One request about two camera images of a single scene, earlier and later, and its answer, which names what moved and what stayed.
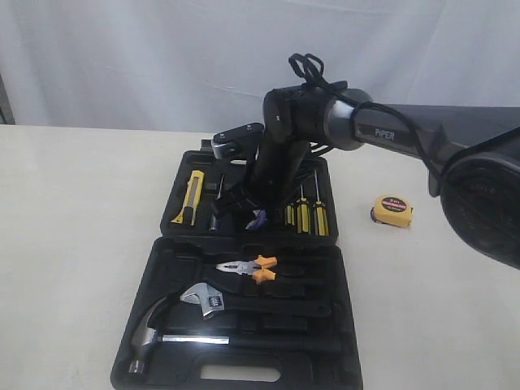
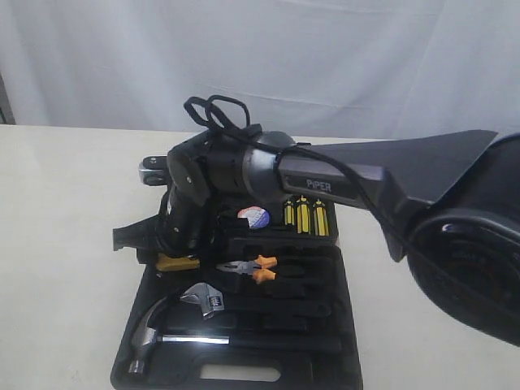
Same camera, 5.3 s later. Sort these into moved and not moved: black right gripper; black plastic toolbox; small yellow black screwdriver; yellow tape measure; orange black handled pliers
Moved: yellow tape measure; black right gripper
Not moved: black plastic toolbox; small yellow black screwdriver; orange black handled pliers
